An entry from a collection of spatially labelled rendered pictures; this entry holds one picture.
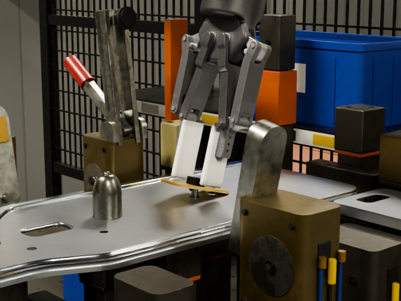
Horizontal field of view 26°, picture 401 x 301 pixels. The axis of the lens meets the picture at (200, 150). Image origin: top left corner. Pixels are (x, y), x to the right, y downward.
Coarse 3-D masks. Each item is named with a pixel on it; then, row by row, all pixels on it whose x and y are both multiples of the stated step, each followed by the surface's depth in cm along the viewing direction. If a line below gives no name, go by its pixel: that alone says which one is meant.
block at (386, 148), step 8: (384, 136) 110; (392, 136) 109; (400, 136) 109; (384, 144) 110; (392, 144) 109; (400, 144) 108; (384, 152) 110; (392, 152) 110; (400, 152) 109; (384, 160) 111; (392, 160) 110; (400, 160) 109; (384, 168) 111; (392, 168) 110; (400, 168) 109; (384, 176) 111; (392, 176) 110; (400, 176) 109; (384, 184) 111; (392, 184) 110; (400, 184) 110
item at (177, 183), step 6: (162, 180) 101; (168, 180) 101; (174, 180) 103; (192, 180) 102; (198, 180) 102; (180, 186) 99; (186, 186) 100; (192, 186) 100; (198, 186) 102; (204, 186) 103; (222, 192) 104; (228, 192) 104
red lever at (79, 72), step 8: (72, 56) 119; (64, 64) 119; (72, 64) 118; (80, 64) 118; (72, 72) 118; (80, 72) 117; (88, 72) 118; (80, 80) 117; (88, 80) 117; (88, 88) 116; (96, 88) 116; (96, 96) 115; (96, 104) 115; (104, 104) 114; (104, 112) 114; (128, 128) 112
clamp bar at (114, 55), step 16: (96, 16) 111; (112, 16) 110; (128, 16) 108; (112, 32) 111; (128, 32) 112; (112, 48) 110; (128, 48) 112; (112, 64) 110; (128, 64) 112; (112, 80) 110; (128, 80) 112; (112, 96) 110; (128, 96) 112; (112, 112) 111; (128, 112) 113
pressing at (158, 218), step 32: (128, 192) 105; (160, 192) 105; (320, 192) 105; (352, 192) 106; (0, 224) 92; (32, 224) 92; (64, 224) 92; (96, 224) 92; (128, 224) 92; (160, 224) 92; (192, 224) 92; (224, 224) 92; (0, 256) 82; (32, 256) 82; (64, 256) 82; (96, 256) 82; (128, 256) 83; (160, 256) 85
